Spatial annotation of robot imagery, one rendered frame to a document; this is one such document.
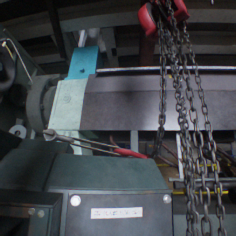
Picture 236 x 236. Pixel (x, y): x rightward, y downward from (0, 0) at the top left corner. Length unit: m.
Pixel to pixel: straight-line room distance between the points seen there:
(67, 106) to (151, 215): 0.89
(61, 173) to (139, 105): 0.68
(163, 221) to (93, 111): 0.73
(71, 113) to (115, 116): 0.33
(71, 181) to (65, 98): 0.85
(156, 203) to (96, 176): 0.13
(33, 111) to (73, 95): 0.30
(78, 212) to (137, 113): 0.68
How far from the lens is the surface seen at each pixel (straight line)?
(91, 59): 1.24
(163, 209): 0.31
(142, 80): 1.00
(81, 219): 0.27
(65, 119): 0.99
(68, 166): 0.30
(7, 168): 0.32
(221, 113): 1.01
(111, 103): 0.89
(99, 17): 1.20
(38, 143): 0.39
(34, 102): 1.05
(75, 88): 1.09
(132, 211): 0.28
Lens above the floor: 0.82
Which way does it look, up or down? 19 degrees up
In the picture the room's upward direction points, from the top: 2 degrees clockwise
